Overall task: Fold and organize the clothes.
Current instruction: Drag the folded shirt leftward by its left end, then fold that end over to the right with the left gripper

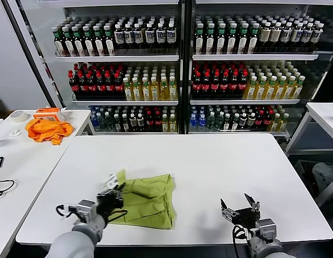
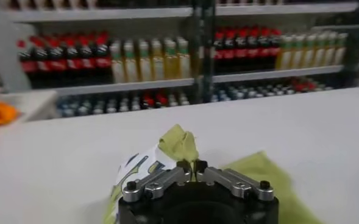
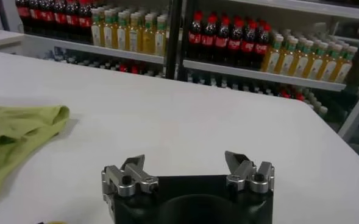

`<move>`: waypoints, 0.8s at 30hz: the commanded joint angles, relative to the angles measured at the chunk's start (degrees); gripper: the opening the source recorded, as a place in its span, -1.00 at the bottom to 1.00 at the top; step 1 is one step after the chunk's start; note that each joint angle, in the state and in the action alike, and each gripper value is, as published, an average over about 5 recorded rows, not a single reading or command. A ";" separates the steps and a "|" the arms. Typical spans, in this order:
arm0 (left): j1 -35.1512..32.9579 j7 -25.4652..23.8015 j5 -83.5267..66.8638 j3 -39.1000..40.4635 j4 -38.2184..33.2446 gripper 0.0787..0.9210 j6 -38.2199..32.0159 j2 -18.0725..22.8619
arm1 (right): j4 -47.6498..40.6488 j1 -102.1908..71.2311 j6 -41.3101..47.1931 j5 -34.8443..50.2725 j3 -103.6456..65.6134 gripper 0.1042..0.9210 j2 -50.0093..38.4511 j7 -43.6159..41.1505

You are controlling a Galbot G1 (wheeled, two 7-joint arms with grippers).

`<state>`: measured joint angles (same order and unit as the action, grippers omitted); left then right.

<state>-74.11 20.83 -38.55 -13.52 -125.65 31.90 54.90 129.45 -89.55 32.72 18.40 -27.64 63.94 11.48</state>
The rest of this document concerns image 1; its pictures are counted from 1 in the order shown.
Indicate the small white plastic part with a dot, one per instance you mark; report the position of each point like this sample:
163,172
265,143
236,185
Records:
15,132

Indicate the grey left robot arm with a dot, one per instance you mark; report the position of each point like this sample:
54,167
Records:
74,242

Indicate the glass drinks display cabinet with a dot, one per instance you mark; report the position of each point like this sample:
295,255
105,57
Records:
249,57
115,58

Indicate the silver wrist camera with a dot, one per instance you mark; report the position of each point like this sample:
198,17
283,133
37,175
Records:
85,209
267,228

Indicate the small yellow tea bottle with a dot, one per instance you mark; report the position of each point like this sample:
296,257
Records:
173,124
283,123
165,124
275,123

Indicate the yellow tea bottle green label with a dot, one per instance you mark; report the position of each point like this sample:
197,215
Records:
270,91
146,92
289,91
127,92
260,91
173,92
155,92
164,92
279,91
137,92
251,91
297,91

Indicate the light green t-shirt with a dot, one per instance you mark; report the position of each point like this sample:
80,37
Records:
150,199

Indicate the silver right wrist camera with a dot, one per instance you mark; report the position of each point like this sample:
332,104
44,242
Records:
267,228

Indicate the crumpled orange cloth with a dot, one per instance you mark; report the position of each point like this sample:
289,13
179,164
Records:
44,131

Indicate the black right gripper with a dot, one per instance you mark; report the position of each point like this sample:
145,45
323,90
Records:
247,217

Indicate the small red cap cola bottle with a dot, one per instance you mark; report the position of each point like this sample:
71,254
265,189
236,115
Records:
267,120
158,121
150,121
259,120

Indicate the dark drink bottle beige label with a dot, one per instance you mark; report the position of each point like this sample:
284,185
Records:
265,35
275,35
317,36
297,35

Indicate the orange white box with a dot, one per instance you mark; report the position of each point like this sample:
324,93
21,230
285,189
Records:
47,115

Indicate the black framed glass door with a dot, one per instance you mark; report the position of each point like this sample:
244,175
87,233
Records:
31,53

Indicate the small dark drink bottle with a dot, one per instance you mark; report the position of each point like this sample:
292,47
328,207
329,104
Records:
243,121
116,123
227,123
235,123
251,121
133,122
125,123
140,122

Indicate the dark drink bottle blue label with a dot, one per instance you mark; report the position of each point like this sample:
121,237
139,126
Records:
129,36
171,35
307,36
139,36
161,35
285,35
119,36
150,36

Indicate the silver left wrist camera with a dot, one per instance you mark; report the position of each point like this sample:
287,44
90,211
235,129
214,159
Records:
85,209

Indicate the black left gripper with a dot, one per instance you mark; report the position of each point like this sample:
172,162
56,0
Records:
109,203

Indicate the small green tinted water bottle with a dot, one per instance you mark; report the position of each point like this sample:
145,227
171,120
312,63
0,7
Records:
109,123
219,122
210,122
101,122

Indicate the grey cloth bundle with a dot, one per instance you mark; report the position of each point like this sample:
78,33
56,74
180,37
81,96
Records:
326,174

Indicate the dark tea bottle green cap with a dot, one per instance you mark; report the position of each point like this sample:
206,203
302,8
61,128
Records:
69,45
59,44
109,45
243,41
99,45
210,41
221,41
232,41
88,45
199,41
253,41
78,45

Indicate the small blue water bottle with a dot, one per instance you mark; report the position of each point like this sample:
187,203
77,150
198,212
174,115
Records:
202,121
193,121
94,121

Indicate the beige masking tape roll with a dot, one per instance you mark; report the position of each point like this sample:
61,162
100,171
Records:
17,120

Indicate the white side table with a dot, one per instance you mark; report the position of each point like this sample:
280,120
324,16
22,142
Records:
26,172
80,115
325,115

